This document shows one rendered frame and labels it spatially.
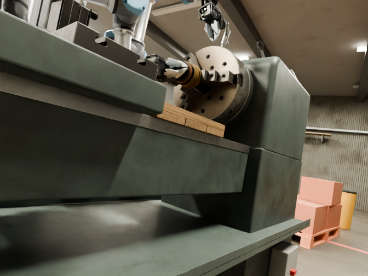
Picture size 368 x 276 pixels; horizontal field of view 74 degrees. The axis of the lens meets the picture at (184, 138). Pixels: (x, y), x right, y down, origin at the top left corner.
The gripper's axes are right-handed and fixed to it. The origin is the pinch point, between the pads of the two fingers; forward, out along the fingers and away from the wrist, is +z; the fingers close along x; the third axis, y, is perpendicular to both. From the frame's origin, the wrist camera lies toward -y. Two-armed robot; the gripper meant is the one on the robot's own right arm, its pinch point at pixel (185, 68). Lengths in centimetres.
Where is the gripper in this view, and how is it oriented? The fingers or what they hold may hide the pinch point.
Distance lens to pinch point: 87.1
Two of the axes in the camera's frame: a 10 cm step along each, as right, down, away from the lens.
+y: -6.5, -1.5, -7.5
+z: 7.5, 0.8, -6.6
